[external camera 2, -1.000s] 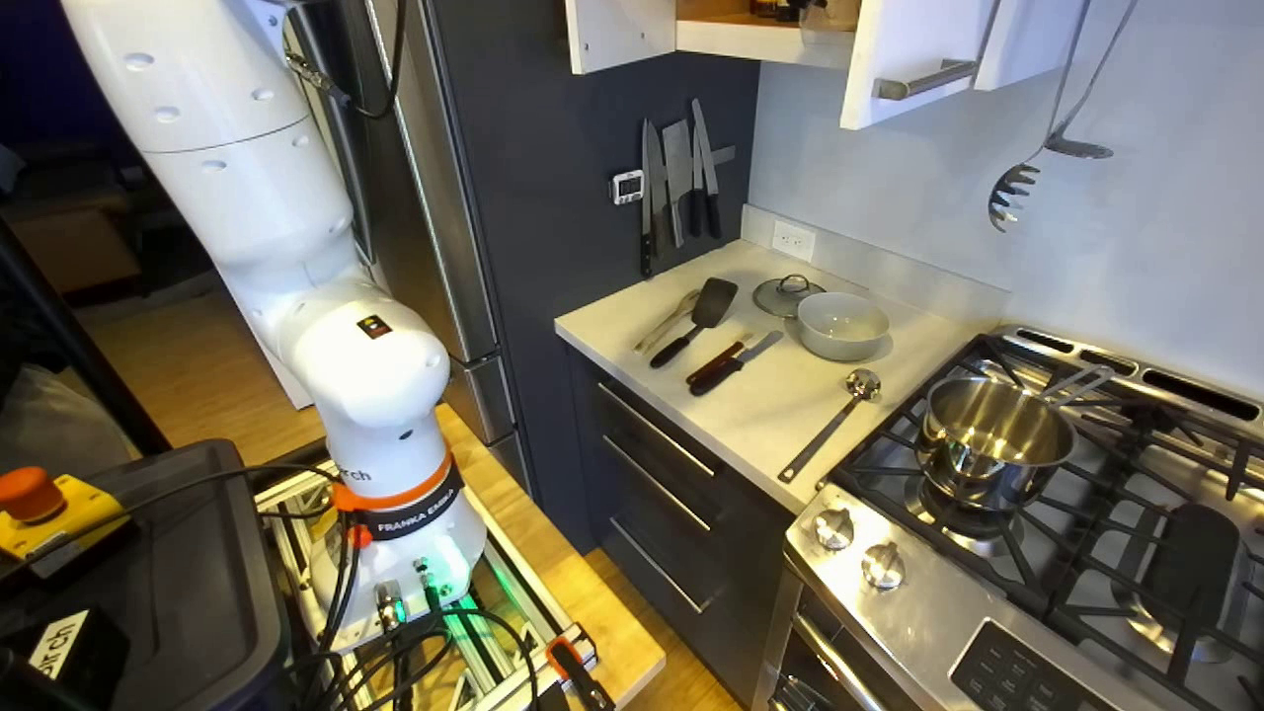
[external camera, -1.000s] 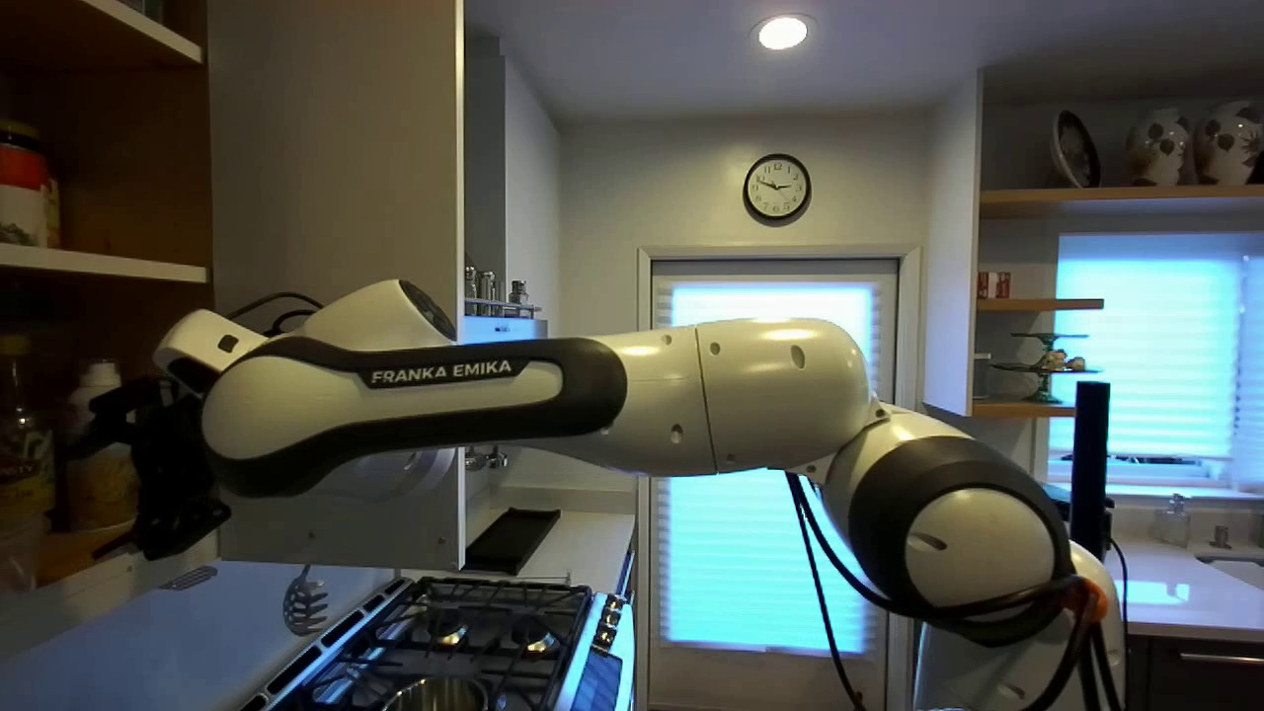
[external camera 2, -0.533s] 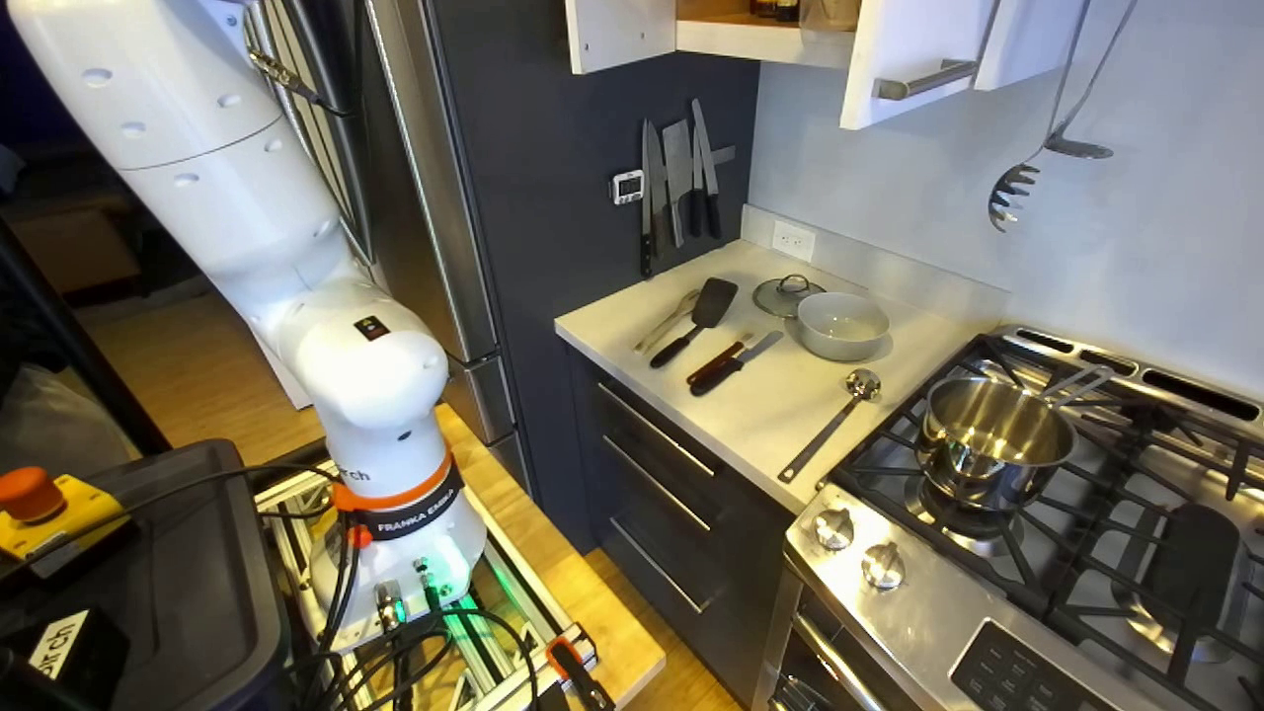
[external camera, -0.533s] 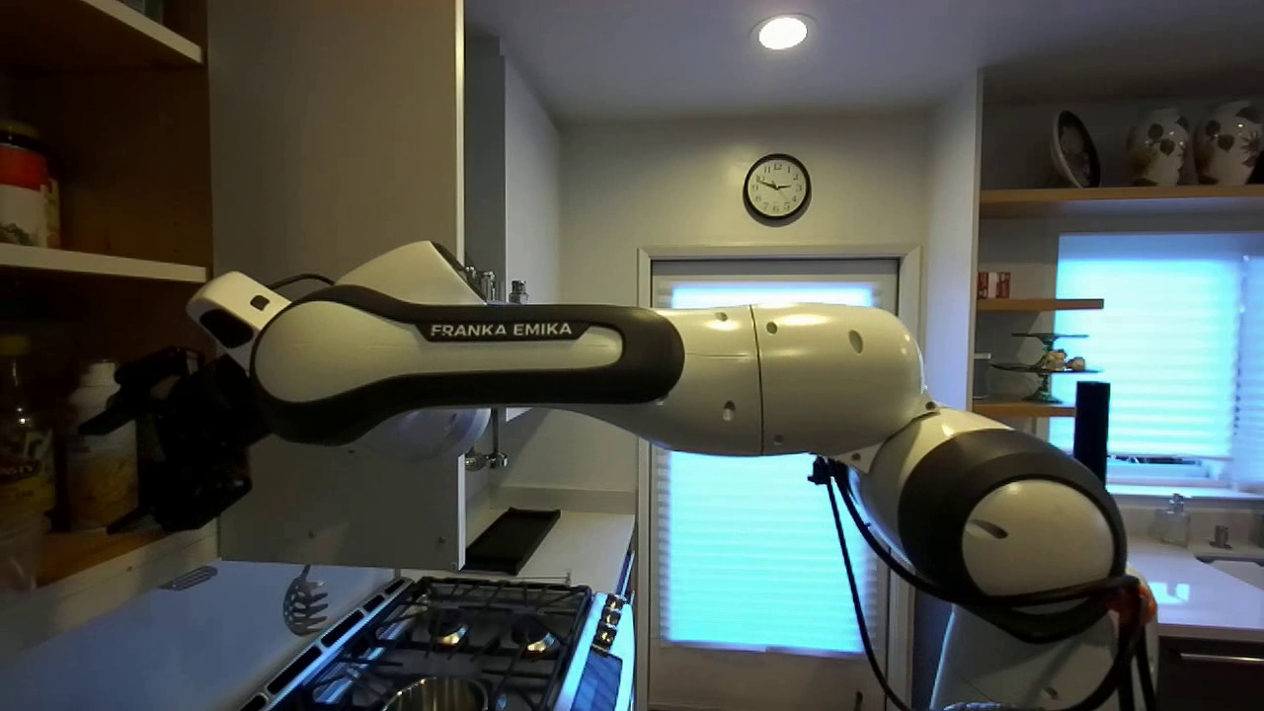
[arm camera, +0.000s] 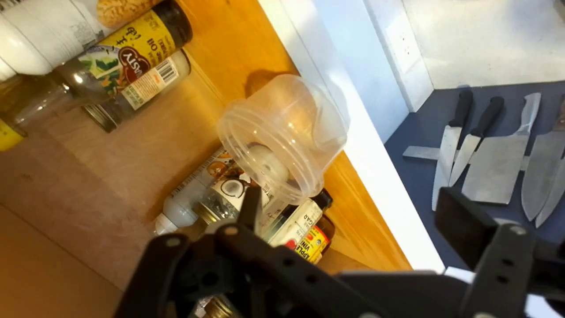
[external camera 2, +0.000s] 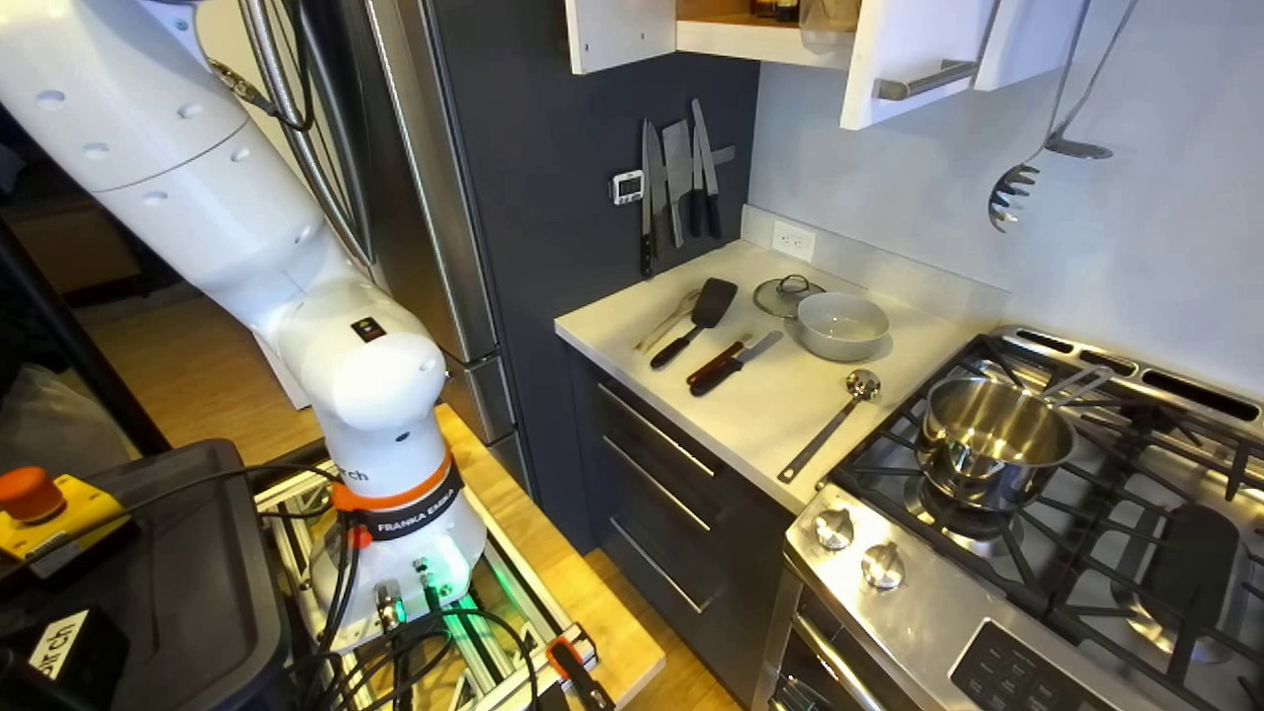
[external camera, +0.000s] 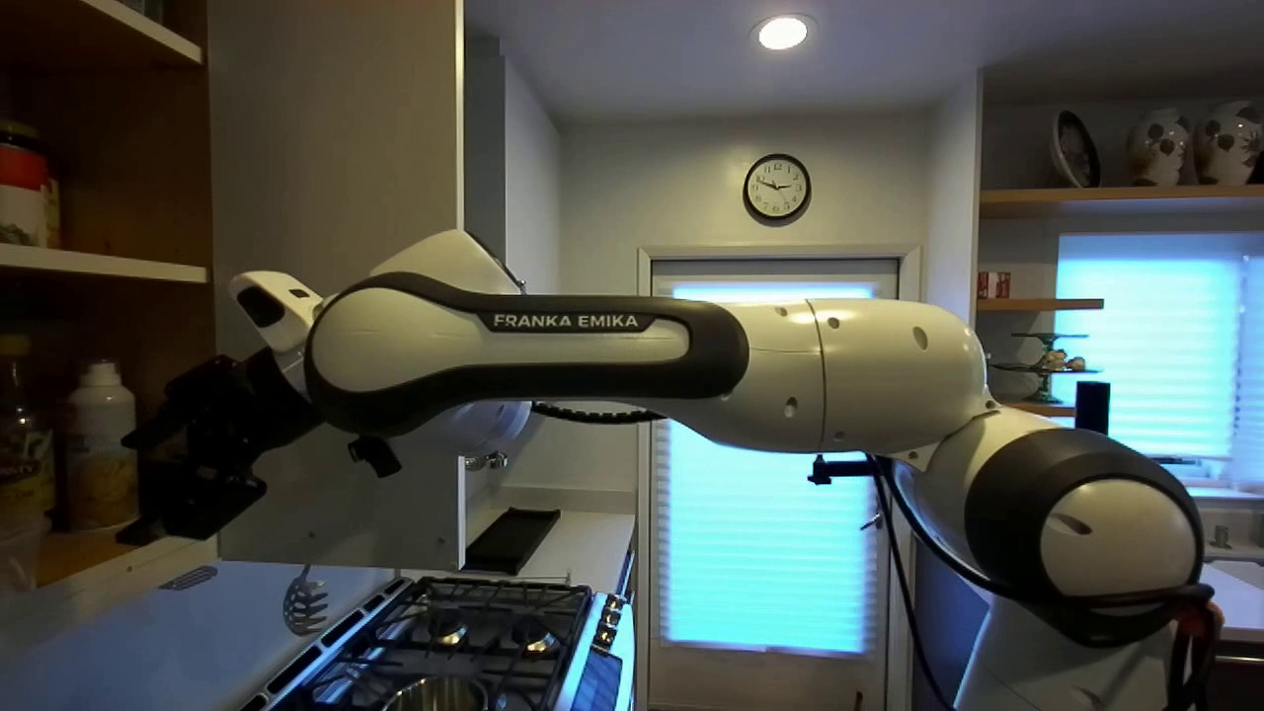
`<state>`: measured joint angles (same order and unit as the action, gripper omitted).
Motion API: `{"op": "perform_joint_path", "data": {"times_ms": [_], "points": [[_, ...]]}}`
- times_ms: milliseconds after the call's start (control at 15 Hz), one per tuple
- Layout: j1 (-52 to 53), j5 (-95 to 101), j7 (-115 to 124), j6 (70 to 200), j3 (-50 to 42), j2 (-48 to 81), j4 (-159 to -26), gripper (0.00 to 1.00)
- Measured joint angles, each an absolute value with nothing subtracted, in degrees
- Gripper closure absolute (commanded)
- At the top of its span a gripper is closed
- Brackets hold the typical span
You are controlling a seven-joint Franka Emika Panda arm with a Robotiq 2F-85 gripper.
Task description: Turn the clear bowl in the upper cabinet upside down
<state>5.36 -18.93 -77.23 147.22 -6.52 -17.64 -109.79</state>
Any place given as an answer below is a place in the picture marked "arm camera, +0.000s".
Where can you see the sesame oil bottle yellow label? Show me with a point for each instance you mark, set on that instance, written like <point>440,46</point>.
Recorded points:
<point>135,53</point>

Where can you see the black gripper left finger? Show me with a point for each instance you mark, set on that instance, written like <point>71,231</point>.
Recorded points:
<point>249,212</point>

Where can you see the bottle yellow red label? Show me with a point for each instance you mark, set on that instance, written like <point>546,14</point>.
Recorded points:
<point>315,240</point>

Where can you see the steel cleaver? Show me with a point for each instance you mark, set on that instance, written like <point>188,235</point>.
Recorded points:
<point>500,164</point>

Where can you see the wooden cabinet interior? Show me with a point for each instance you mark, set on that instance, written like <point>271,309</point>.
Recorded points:
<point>117,194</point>

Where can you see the large steel chef knife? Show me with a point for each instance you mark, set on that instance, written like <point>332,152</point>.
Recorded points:
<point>541,169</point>

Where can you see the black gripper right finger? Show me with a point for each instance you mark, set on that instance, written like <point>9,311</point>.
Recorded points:
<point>465,229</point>

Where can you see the white plastic canister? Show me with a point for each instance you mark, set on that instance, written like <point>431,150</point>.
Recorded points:
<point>41,35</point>

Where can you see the vinegar bottle white label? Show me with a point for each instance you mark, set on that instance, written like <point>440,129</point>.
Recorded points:
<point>297,222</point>

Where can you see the white speckled stone counter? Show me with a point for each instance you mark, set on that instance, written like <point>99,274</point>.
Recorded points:
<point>495,40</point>

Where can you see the clear oil bottle yellow label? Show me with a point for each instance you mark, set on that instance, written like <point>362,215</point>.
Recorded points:
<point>29,106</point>

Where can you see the glass jar barcode label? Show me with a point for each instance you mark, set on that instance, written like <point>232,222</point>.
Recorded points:
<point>150,81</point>

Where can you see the clear plastic bowl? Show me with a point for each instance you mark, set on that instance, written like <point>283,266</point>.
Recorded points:
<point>293,123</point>

